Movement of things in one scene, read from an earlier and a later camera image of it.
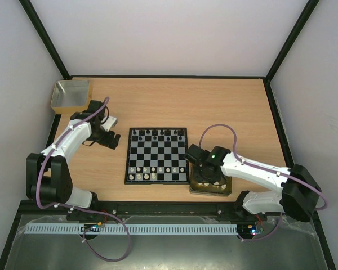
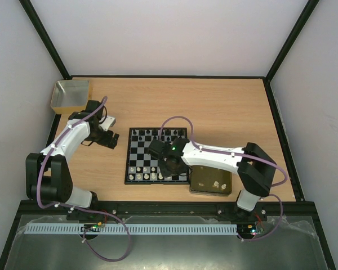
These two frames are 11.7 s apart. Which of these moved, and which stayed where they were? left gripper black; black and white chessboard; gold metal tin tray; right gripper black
Moved: right gripper black
Stayed: left gripper black; black and white chessboard; gold metal tin tray
